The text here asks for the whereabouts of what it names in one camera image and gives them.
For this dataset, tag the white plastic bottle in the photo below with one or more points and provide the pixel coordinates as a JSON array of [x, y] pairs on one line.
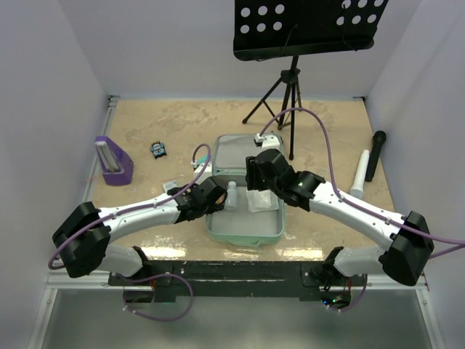
[[231, 202]]

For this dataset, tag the white microphone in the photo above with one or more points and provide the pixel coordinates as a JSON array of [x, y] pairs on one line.
[[357, 189]]

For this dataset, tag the small clear packet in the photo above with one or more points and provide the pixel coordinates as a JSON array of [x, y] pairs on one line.
[[167, 186]]

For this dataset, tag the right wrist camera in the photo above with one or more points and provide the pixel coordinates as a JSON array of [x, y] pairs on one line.
[[266, 142]]

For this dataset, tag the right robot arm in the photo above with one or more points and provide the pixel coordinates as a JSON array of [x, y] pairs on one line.
[[403, 243]]

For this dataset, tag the white gauze packet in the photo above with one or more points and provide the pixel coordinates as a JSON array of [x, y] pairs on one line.
[[261, 201]]

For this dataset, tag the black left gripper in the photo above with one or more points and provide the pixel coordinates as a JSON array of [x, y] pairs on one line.
[[211, 208]]

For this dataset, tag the amber medicine bottle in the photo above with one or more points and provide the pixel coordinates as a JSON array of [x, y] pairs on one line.
[[221, 199]]

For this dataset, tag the black microphone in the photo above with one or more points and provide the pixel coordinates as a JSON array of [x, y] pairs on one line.
[[378, 140]]

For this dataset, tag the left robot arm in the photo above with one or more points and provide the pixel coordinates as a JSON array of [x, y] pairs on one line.
[[85, 241]]

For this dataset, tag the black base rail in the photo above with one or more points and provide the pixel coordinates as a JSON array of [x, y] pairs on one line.
[[304, 280]]

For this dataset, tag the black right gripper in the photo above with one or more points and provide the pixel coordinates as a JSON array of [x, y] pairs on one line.
[[252, 177]]

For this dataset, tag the blue owl toy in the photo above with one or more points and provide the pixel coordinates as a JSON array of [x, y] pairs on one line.
[[158, 149]]

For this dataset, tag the purple metronome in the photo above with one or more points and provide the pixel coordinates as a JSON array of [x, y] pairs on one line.
[[117, 166]]

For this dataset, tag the teal packet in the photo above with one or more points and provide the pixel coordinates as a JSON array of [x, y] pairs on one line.
[[204, 159]]

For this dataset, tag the mint green medicine case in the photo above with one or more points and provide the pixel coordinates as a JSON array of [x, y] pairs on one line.
[[240, 227]]

